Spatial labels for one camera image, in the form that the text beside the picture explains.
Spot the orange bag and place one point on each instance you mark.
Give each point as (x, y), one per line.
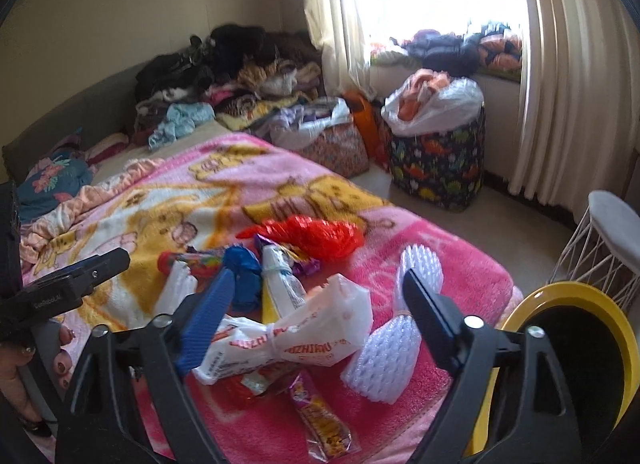
(363, 113)

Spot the pink cartoon fleece blanket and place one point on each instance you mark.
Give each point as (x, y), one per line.
(237, 190)

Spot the white plastic bag of clothes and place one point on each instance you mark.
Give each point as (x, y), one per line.
(429, 102)

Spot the white printed plastic bag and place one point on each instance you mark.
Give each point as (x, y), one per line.
(331, 326)

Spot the dark floral pillow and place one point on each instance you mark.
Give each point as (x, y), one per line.
(52, 181)

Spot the pile of clothes on bed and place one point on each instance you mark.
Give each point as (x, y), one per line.
(238, 75)

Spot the red colourful candy tube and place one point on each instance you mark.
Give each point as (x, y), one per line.
(203, 265)

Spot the cream curtain right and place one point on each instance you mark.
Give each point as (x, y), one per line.
(579, 105)

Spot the blue plastic bag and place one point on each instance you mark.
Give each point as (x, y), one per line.
(247, 272)

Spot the pink floral fabric bag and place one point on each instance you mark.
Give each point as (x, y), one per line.
(339, 148)

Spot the dinosaur print laundry basket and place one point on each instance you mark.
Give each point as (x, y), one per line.
(442, 168)

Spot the clear orange snack wrapper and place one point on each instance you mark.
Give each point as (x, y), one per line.
(328, 436)

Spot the white foam fruit net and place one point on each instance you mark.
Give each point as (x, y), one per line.
(382, 369)

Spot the white yellow snack bag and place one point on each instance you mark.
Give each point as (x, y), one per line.
(282, 293)

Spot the cream curtain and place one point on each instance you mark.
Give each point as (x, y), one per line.
(579, 105)
(340, 29)

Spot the red plastic bag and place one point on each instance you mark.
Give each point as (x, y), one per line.
(325, 240)

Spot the clothes on window sill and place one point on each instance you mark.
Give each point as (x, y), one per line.
(491, 49)

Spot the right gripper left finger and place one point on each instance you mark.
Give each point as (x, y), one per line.
(171, 346)

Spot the yellow rimmed black trash bin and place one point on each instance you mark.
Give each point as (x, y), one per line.
(596, 348)

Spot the white wire stool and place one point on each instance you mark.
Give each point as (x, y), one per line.
(603, 251)

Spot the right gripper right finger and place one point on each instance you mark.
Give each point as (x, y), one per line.
(465, 347)

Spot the cream curtain left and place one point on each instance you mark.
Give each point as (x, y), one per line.
(340, 29)

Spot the purple candy wrapper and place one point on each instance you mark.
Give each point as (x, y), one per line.
(300, 264)

